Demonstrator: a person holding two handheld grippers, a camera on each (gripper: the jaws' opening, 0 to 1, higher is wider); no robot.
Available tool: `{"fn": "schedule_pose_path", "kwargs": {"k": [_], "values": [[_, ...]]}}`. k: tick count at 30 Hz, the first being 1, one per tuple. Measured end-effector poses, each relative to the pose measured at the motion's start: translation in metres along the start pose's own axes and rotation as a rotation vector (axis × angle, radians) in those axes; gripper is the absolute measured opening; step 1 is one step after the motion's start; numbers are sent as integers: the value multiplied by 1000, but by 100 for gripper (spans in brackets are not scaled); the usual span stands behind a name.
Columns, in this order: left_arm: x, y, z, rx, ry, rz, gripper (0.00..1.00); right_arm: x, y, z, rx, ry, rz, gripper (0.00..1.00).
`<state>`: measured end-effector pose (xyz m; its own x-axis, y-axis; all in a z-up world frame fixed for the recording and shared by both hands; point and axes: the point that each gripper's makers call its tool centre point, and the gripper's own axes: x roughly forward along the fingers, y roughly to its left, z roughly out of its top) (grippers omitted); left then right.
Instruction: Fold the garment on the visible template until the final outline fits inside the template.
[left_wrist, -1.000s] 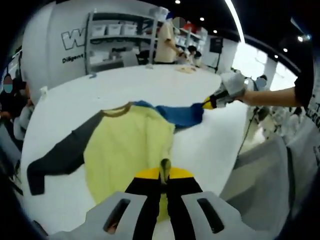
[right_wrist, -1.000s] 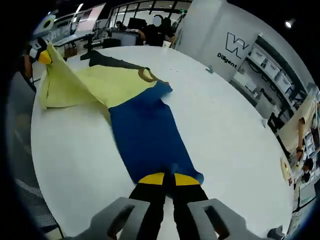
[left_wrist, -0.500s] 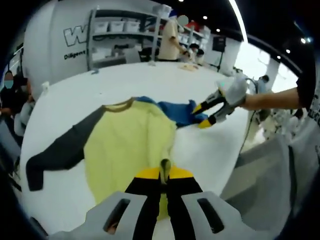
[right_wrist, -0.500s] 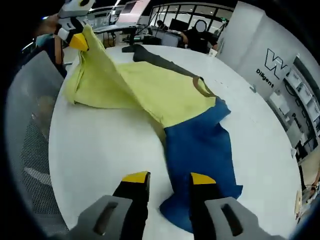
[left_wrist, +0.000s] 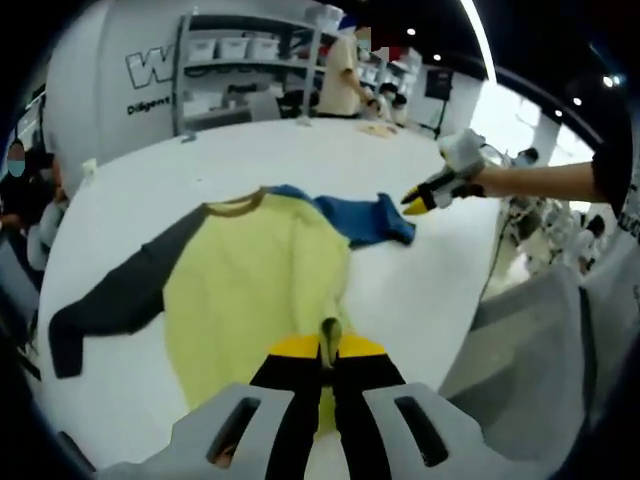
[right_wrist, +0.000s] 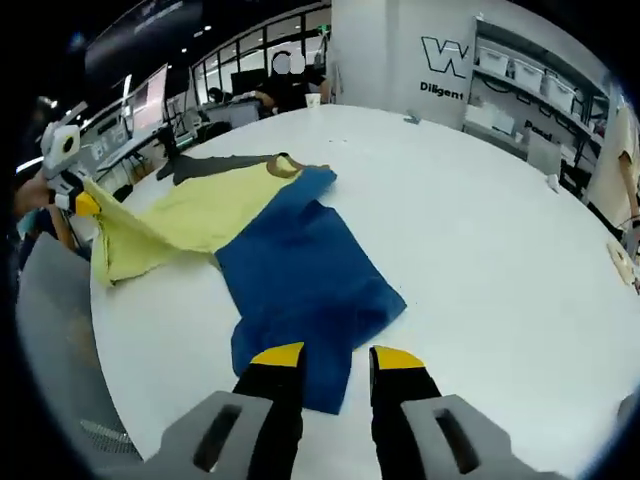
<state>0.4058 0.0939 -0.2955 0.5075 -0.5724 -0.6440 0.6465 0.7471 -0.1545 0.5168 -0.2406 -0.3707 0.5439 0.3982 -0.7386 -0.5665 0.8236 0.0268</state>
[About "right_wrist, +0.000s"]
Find dark desktop monitor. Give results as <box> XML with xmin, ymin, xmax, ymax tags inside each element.
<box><xmin>230</xmin><ymin>69</ymin><xmax>272</xmax><ymax>97</ymax></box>

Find grey metal shelf unit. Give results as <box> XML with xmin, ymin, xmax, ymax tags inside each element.
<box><xmin>471</xmin><ymin>14</ymin><xmax>615</xmax><ymax>171</ymax></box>

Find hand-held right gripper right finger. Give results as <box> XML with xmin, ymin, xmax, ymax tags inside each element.
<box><xmin>368</xmin><ymin>344</ymin><xmax>521</xmax><ymax>480</ymax></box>

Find white storage box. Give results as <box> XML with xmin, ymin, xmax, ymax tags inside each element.
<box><xmin>544</xmin><ymin>74</ymin><xmax>577</xmax><ymax>115</ymax></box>
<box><xmin>511</xmin><ymin>59</ymin><xmax>545</xmax><ymax>95</ymax></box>
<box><xmin>476</xmin><ymin>47</ymin><xmax>510</xmax><ymax>77</ymax></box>

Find white display board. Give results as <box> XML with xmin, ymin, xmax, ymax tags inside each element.
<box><xmin>129</xmin><ymin>63</ymin><xmax>170</xmax><ymax>133</ymax></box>

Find yellow blue black garment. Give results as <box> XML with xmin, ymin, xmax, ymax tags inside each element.
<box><xmin>89</xmin><ymin>151</ymin><xmax>409</xmax><ymax>416</ymax></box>

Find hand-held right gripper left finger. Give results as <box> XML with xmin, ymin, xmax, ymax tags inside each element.
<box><xmin>158</xmin><ymin>342</ymin><xmax>307</xmax><ymax>480</ymax></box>

